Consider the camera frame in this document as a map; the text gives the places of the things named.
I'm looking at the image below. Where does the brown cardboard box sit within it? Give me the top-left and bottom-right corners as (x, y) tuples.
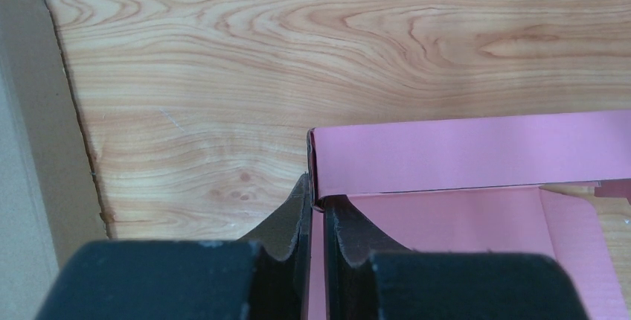
(1, 0), (106, 319)

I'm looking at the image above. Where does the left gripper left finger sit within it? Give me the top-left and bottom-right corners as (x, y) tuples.
(36, 174), (311, 319)

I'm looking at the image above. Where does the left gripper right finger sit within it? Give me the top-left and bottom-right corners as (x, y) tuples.
(322, 195), (588, 319)

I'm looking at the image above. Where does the pink paper box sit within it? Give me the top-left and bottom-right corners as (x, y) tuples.
(307, 110), (630, 319)

